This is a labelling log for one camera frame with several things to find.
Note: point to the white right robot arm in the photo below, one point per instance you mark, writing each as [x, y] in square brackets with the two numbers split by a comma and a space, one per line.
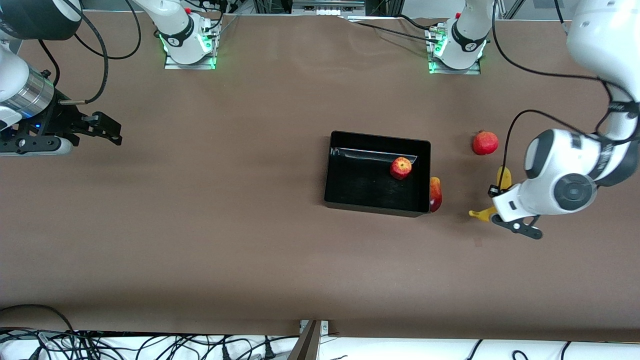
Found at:
[175, 25]

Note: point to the black plastic box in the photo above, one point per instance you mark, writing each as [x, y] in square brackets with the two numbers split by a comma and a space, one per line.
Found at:
[360, 190]

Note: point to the small metal table bracket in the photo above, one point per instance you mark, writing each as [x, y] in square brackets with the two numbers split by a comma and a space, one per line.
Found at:
[325, 327]

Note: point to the red yellow apple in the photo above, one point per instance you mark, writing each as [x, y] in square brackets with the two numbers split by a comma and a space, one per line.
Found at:
[401, 168]

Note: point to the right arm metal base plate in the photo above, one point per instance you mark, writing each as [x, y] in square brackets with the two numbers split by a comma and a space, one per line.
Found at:
[190, 66]

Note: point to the red yellow mango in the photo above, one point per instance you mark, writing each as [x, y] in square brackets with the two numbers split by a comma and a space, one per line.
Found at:
[436, 195]

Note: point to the grey metal post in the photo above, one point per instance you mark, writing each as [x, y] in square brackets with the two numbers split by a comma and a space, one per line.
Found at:
[306, 345]

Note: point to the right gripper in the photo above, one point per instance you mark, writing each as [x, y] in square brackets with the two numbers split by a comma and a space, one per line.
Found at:
[59, 121]

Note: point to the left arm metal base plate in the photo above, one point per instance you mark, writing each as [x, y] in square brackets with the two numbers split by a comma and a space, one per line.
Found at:
[455, 71]

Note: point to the yellow banana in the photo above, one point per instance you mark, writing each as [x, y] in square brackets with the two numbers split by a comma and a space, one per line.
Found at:
[504, 177]

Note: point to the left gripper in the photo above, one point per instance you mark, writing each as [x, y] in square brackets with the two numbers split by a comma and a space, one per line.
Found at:
[493, 190]

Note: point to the grey power strip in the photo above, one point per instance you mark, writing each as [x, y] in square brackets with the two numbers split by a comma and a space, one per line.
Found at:
[327, 7]

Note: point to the red pomegranate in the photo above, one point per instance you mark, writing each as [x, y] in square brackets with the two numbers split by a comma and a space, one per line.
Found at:
[485, 143]

